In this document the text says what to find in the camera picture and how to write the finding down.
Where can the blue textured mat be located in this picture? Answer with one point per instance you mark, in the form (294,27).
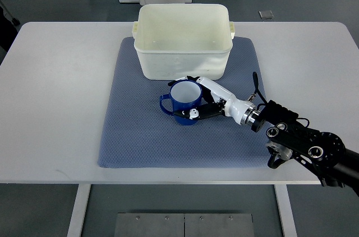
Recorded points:
(138,134)

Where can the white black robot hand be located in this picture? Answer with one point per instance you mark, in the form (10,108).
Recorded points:
(216,100)

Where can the dark chair at left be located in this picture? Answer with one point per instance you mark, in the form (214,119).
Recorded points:
(8,31)

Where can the white table leg right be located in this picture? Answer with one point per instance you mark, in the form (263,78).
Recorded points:
(285,211)

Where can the blue enamel mug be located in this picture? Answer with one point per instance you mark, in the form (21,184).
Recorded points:
(184,96)

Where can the grey floor socket plate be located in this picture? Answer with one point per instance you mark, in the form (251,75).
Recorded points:
(266,14)

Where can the white table leg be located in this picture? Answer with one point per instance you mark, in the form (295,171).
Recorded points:
(285,211)
(79,210)

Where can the white table leg left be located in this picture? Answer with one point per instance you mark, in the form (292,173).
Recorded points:
(79,210)

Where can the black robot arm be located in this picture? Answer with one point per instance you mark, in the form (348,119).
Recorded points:
(322,153)

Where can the white plastic box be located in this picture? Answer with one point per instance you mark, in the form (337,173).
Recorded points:
(177,40)

